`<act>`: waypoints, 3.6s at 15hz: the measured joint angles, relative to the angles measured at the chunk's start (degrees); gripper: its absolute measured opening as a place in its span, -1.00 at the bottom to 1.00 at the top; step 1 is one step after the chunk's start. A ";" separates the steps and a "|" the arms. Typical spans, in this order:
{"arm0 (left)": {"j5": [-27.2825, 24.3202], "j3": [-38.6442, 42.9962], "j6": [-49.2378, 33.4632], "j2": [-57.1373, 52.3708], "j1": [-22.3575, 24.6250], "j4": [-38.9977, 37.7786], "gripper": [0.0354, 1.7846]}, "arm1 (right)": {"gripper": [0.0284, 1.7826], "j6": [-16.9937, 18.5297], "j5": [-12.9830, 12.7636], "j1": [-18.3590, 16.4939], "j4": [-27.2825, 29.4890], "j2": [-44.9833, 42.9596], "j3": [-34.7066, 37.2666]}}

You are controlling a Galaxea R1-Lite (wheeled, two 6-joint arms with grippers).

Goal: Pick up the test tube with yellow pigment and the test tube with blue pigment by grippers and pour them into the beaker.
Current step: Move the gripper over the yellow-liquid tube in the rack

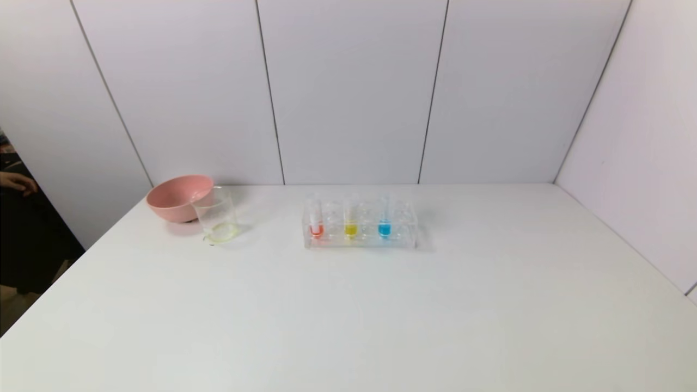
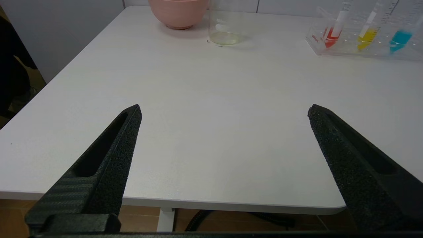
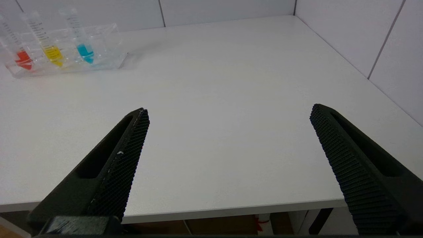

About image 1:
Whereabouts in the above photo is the bystander bare hand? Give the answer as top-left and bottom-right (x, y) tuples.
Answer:
(0, 171), (39, 197)

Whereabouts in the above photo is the test tube with yellow pigment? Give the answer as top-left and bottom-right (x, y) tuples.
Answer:
(343, 193), (360, 238)

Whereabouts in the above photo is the clear glass beaker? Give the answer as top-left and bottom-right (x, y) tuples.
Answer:
(193, 186), (241, 245)

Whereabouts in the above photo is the test tube with red pigment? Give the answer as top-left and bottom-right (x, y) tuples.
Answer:
(308, 193), (326, 240)

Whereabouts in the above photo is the test tube with blue pigment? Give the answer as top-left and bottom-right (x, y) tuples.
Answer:
(378, 192), (393, 239)

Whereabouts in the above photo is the clear acrylic test tube rack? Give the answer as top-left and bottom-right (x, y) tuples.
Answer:
(302, 198), (419, 250)

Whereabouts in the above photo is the bystander in black clothing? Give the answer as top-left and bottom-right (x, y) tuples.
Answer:
(0, 152), (85, 296)

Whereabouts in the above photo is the pink plastic bowl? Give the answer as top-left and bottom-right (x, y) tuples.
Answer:
(146, 175), (215, 223)

